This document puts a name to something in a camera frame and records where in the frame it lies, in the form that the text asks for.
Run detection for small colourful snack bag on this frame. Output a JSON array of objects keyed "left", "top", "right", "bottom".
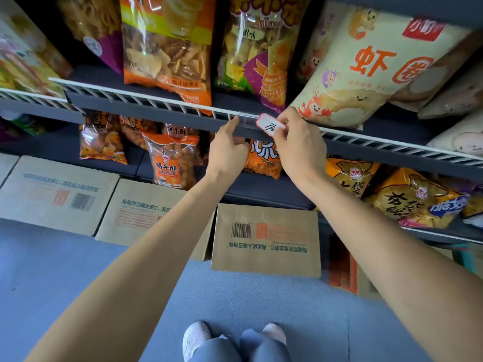
[{"left": 214, "top": 0, "right": 313, "bottom": 113}]

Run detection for clear plastic label holder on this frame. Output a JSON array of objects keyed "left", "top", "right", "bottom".
[{"left": 237, "top": 111, "right": 265, "bottom": 129}]

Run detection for white fluffy snack bag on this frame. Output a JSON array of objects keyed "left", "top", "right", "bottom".
[{"left": 417, "top": 65, "right": 483, "bottom": 120}]

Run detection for brown gold snack bag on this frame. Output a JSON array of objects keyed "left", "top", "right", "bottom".
[
  {"left": 325, "top": 157, "right": 382, "bottom": 200},
  {"left": 363, "top": 167, "right": 467, "bottom": 225}
]

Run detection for blue orange snack bag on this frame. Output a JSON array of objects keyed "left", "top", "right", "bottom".
[
  {"left": 398, "top": 192, "right": 471, "bottom": 230},
  {"left": 462, "top": 195, "right": 483, "bottom": 219}
]

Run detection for purple clear snack bag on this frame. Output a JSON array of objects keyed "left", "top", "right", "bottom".
[{"left": 55, "top": 0, "right": 124, "bottom": 75}]

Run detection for person's left hand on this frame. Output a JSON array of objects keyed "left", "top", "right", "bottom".
[{"left": 205, "top": 116, "right": 250, "bottom": 182}]

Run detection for person's right forearm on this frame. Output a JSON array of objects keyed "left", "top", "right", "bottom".
[{"left": 298, "top": 171, "right": 483, "bottom": 362}]

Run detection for cream tan snack bag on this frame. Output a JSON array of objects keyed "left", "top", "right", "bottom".
[{"left": 388, "top": 30, "right": 483, "bottom": 114}]

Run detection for white brown-print snack bag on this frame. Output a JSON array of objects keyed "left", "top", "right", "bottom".
[{"left": 427, "top": 108, "right": 483, "bottom": 158}]

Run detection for person's right hand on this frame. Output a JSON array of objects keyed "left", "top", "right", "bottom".
[{"left": 272, "top": 107, "right": 328, "bottom": 184}]

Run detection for small orange clear snack bag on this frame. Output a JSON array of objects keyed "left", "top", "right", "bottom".
[{"left": 119, "top": 0, "right": 218, "bottom": 116}]

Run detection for dark grey metal shelf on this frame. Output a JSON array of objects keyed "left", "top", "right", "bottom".
[{"left": 0, "top": 0, "right": 483, "bottom": 245}]

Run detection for single red-bordered white label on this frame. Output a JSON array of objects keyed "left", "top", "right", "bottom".
[{"left": 256, "top": 113, "right": 288, "bottom": 139}]

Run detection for white red-print snack bag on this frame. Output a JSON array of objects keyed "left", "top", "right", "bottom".
[{"left": 289, "top": 4, "right": 474, "bottom": 129}]

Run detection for person's dark trousers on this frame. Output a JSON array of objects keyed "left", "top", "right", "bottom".
[{"left": 188, "top": 327, "right": 294, "bottom": 362}]

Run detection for green lidded cup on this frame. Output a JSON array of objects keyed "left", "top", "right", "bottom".
[{"left": 0, "top": 110, "right": 47, "bottom": 137}]

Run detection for person's left forearm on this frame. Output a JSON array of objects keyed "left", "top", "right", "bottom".
[{"left": 24, "top": 173, "right": 238, "bottom": 362}]

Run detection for brown green-edged cardboard box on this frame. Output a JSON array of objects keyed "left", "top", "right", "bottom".
[{"left": 449, "top": 243, "right": 483, "bottom": 280}]

